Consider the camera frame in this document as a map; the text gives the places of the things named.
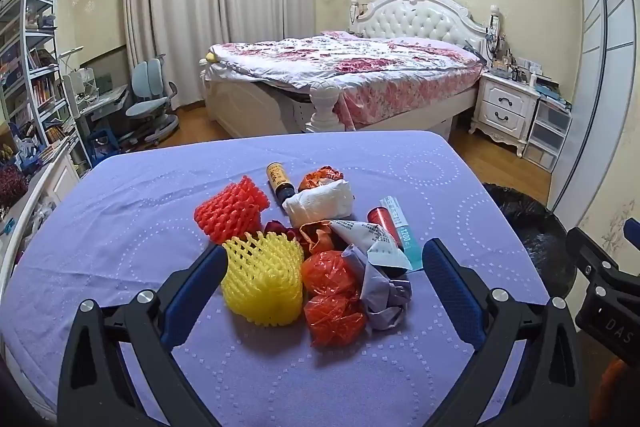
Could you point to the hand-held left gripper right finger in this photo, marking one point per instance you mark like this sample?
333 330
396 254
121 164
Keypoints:
452 287

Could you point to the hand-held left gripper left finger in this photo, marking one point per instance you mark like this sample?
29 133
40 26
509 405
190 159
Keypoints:
195 292

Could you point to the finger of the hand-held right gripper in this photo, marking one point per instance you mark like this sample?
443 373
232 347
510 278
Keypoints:
633 234
595 257

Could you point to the bin with black bag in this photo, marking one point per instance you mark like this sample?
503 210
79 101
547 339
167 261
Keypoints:
540 237

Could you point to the yellow foam fruit net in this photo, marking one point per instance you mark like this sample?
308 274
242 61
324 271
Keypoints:
265 282

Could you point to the grey paper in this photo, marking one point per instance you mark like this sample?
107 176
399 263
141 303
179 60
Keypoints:
380 302

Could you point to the printed paper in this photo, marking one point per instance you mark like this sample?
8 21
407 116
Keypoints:
372 242

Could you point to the red foam fruit net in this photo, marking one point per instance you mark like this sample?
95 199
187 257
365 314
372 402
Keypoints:
230 207

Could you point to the orange foil wrapper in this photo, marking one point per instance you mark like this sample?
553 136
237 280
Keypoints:
287 234

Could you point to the orange plastic bag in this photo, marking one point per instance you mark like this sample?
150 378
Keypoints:
332 319
327 274

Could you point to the brown bottle with yellow label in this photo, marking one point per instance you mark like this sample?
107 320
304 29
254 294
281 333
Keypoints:
277 177

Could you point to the white tissue wad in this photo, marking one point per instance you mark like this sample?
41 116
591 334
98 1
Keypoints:
320 204

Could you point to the orange snack wrapper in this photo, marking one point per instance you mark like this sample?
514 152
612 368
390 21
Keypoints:
315 179

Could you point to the purple tablecloth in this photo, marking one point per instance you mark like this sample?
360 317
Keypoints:
150 232

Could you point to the plastic drawer unit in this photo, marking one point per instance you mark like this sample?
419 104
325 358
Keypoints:
547 132

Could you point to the stack of books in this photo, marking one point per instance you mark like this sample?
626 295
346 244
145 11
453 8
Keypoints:
552 94

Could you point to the blue crate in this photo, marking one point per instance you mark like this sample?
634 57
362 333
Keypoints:
102 149

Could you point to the white cabinet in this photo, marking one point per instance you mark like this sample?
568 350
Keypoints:
62 179

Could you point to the white nightstand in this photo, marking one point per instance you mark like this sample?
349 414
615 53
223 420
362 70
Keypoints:
505 107

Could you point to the sliding wardrobe door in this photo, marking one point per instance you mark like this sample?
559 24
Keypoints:
595 57

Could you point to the grey desk chair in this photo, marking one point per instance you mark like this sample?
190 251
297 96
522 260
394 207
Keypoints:
147 107

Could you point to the white bed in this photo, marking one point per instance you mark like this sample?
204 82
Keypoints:
260 107

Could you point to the nightstand clutter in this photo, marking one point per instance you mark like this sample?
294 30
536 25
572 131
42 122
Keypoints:
510 64

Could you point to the study desk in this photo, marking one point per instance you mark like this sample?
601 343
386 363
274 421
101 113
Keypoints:
105 99

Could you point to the dark red artificial flowers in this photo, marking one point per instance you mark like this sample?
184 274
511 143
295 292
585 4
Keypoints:
11 184

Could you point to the small yellow toy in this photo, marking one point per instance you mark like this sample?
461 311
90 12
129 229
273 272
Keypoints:
211 56

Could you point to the floral blanket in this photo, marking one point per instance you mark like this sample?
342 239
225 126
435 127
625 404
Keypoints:
325 57

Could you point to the white bookshelf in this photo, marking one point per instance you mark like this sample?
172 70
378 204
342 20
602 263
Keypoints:
35 72

